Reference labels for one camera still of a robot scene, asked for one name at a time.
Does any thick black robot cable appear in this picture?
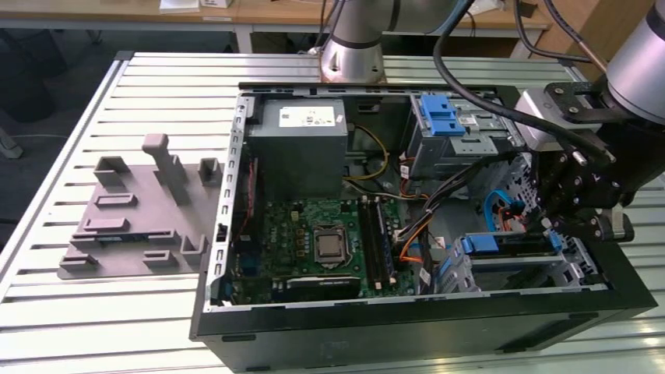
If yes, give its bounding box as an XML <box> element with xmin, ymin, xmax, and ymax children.
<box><xmin>432</xmin><ymin>0</ymin><xmax>620</xmax><ymax>163</ymax></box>

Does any wooden cabinet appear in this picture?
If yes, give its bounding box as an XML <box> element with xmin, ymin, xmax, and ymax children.
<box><xmin>532</xmin><ymin>0</ymin><xmax>651</xmax><ymax>75</ymax></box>

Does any hard disk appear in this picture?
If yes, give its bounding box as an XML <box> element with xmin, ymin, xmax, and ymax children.
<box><xmin>464</xmin><ymin>230</ymin><xmax>563</xmax><ymax>258</ymax></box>

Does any orange wire bundle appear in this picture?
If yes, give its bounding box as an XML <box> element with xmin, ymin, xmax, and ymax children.
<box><xmin>397</xmin><ymin>228</ymin><xmax>436</xmax><ymax>264</ymax></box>

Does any copper coloured cable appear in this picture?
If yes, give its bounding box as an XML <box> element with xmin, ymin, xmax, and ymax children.
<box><xmin>543</xmin><ymin>0</ymin><xmax>611</xmax><ymax>74</ymax></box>

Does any black graphics card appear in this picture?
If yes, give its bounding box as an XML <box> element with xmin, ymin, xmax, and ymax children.
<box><xmin>272</xmin><ymin>275</ymin><xmax>363</xmax><ymax>303</ymax></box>

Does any black open PC case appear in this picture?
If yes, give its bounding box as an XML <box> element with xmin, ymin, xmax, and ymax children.
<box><xmin>187</xmin><ymin>81</ymin><xmax>659</xmax><ymax>371</ymax></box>

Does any CPU socket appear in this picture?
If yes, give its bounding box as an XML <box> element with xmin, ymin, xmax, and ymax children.
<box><xmin>309</xmin><ymin>223</ymin><xmax>352</xmax><ymax>270</ymax></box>

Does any grey power supply unit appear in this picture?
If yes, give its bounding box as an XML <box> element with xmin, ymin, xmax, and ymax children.
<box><xmin>243</xmin><ymin>97</ymin><xmax>349</xmax><ymax>199</ymax></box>

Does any clear plastic bag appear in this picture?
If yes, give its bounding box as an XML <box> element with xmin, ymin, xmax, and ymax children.
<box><xmin>467</xmin><ymin>0</ymin><xmax>508</xmax><ymax>23</ymax></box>

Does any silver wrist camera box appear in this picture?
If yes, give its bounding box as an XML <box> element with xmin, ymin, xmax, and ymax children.
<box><xmin>513</xmin><ymin>88</ymin><xmax>581</xmax><ymax>153</ymax></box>

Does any black RAM slot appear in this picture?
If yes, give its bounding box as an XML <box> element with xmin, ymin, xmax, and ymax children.
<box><xmin>356</xmin><ymin>196</ymin><xmax>389</xmax><ymax>290</ymax></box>

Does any white paper box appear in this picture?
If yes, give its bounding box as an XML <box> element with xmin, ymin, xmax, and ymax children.
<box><xmin>159</xmin><ymin>0</ymin><xmax>201</xmax><ymax>15</ymax></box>

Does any wooden desk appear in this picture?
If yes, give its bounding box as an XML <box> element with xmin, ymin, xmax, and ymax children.
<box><xmin>0</xmin><ymin>0</ymin><xmax>555</xmax><ymax>59</ymax></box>

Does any black camera bracket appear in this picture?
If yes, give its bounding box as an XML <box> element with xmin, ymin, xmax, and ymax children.
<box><xmin>543</xmin><ymin>80</ymin><xmax>609</xmax><ymax>125</ymax></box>

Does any green motherboard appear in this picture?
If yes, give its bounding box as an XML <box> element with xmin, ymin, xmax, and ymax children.
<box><xmin>228</xmin><ymin>196</ymin><xmax>420</xmax><ymax>307</ymax></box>

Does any black power connector wire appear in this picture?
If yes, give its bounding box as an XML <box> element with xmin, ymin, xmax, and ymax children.
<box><xmin>512</xmin><ymin>202</ymin><xmax>547</xmax><ymax>239</ymax></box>

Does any grey parts rack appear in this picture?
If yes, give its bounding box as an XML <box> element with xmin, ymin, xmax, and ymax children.
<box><xmin>55</xmin><ymin>132</ymin><xmax>229</xmax><ymax>281</ymax></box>

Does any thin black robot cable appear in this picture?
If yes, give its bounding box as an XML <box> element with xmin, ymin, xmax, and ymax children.
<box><xmin>512</xmin><ymin>0</ymin><xmax>597</xmax><ymax>65</ymax></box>

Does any silver CPU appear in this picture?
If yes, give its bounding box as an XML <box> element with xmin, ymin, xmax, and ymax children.
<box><xmin>316</xmin><ymin>235</ymin><xmax>345</xmax><ymax>260</ymax></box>

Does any yellow wire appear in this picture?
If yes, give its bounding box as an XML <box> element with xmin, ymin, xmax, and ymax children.
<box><xmin>343</xmin><ymin>124</ymin><xmax>391</xmax><ymax>182</ymax></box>

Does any silver drive cage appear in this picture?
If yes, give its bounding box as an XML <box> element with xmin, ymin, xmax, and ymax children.
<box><xmin>404</xmin><ymin>93</ymin><xmax>527</xmax><ymax>180</ymax></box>

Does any spare RAM stick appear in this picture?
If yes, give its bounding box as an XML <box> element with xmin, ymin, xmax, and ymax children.
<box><xmin>96</xmin><ymin>232</ymin><xmax>155</xmax><ymax>243</ymax></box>

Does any blue drive cage latch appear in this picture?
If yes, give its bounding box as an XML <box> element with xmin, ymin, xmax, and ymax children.
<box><xmin>421</xmin><ymin>94</ymin><xmax>467</xmax><ymax>137</ymax></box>

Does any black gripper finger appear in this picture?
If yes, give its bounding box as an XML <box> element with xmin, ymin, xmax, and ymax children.
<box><xmin>549</xmin><ymin>172</ymin><xmax>624</xmax><ymax>243</ymax></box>
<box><xmin>537</xmin><ymin>149</ymin><xmax>600</xmax><ymax>220</ymax></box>

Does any cable with silver plug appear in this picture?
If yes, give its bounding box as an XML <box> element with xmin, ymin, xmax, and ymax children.
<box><xmin>299</xmin><ymin>0</ymin><xmax>344</xmax><ymax>56</ymax></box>

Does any grey furniture foot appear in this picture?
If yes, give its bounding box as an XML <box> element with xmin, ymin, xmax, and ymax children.
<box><xmin>0</xmin><ymin>126</ymin><xmax>25</xmax><ymax>160</ymax></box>

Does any black cable bundle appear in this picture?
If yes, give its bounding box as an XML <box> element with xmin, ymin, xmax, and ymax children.
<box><xmin>415</xmin><ymin>152</ymin><xmax>524</xmax><ymax>235</ymax></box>

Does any silver disk bay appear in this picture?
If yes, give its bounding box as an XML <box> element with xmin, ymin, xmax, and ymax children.
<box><xmin>445</xmin><ymin>229</ymin><xmax>609</xmax><ymax>293</ymax></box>

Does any RAM stick in slot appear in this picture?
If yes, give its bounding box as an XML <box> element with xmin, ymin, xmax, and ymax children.
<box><xmin>375</xmin><ymin>197</ymin><xmax>401</xmax><ymax>288</ymax></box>

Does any red black twisted fan wire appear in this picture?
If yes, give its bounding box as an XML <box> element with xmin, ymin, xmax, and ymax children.
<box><xmin>233</xmin><ymin>158</ymin><xmax>260</xmax><ymax>241</ymax></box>

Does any black case fan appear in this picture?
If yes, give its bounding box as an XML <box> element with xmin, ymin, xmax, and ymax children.
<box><xmin>231</xmin><ymin>153</ymin><xmax>267</xmax><ymax>254</ymax></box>

